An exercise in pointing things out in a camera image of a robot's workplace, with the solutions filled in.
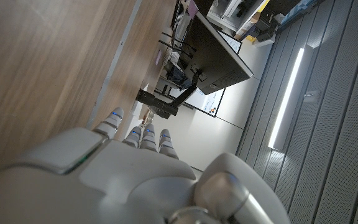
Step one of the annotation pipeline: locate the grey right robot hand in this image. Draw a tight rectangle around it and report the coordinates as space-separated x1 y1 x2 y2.
0 107 291 224

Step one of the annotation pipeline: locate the black framed whiteboard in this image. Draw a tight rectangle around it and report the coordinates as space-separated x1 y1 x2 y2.
155 29 243 118

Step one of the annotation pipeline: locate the dark blue cloth bundle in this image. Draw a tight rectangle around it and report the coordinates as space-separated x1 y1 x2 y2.
165 65 193 90

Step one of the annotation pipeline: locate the black computer monitor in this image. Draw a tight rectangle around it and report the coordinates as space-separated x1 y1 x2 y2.
178 11 254 96

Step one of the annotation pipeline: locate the black keyboard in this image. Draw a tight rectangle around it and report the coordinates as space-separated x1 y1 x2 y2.
170 0 183 32

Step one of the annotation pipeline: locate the pink paper sheet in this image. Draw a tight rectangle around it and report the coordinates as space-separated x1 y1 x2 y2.
187 0 200 19

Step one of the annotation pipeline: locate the white shelf cabinet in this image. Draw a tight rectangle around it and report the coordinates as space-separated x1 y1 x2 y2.
206 0 267 37

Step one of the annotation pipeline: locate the brown cardboard box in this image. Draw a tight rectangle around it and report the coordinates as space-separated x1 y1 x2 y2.
234 12 260 40

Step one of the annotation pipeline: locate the small grey ceiling sensor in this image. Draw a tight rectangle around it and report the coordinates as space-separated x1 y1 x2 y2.
303 90 321 104

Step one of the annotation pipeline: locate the black equipment on shelf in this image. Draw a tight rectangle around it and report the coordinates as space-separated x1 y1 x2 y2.
255 11 280 43

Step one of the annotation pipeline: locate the black cable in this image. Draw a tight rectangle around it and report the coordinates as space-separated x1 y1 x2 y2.
162 30 198 53
158 39 195 59

